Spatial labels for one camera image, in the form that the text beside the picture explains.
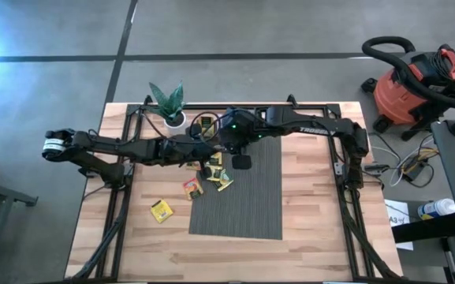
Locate white plant pot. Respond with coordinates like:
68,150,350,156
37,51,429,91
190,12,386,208
163,111,188,137

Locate black shelf bar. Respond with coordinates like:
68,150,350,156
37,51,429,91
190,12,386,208
391,212,455,244

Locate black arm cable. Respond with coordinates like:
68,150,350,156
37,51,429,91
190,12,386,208
189,111,222,149
138,108,170,140

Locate red shop vacuum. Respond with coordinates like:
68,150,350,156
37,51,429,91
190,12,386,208
361,35,455,137

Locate grey woven placemat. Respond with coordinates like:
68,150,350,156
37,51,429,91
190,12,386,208
189,136,283,241

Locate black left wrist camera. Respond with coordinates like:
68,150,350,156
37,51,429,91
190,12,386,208
187,124,205,140

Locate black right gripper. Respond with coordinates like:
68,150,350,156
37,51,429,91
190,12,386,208
218,108,267,155

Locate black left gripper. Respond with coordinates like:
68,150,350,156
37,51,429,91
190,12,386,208
158,134,221,179

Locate white floor cable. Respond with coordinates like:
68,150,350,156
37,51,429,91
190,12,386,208
371,133,435,189

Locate yellow green tea packet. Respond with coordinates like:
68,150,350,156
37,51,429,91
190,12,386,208
150,199,174,225

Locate white wipes canister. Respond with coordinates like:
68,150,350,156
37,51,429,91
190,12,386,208
416,198,455,221

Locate orange shop vacuum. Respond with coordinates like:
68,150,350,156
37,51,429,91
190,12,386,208
360,43,455,141

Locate brown wooden tea organizer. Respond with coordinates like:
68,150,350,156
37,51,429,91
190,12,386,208
198,113,223,140

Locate black power adapter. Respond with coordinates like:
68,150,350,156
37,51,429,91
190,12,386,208
402,157,430,183

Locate green snake plant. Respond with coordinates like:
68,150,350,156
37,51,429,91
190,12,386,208
147,80,187,123

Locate white paper sheet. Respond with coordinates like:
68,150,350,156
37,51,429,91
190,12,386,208
384,199,414,252

